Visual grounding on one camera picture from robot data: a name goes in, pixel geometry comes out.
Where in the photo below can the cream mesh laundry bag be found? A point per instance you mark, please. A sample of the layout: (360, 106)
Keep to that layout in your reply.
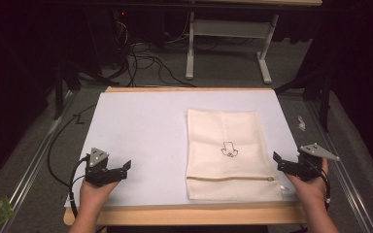
(226, 152)

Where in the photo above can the white table mat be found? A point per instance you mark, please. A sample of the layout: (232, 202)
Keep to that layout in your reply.
(142, 129)

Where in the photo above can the person's left hand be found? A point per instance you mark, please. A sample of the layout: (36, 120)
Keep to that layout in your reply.
(95, 197)

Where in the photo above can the person's right hand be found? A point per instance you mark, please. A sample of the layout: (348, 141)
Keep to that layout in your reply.
(309, 191)

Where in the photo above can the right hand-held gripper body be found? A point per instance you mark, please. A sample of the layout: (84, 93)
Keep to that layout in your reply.
(314, 160)

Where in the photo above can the metal floor rail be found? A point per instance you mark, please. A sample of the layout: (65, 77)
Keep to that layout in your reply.
(32, 165)
(340, 168)

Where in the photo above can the wooden table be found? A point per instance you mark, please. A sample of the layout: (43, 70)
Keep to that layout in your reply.
(191, 215)

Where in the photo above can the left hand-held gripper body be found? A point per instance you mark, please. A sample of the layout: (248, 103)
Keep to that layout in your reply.
(96, 168)

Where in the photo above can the black metal stand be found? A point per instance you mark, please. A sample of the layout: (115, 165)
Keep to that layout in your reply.
(323, 97)
(60, 90)

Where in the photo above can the white metal desk frame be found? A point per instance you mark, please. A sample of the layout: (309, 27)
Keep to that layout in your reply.
(230, 29)

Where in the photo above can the small clear plastic piece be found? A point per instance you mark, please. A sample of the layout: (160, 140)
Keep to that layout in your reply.
(301, 123)

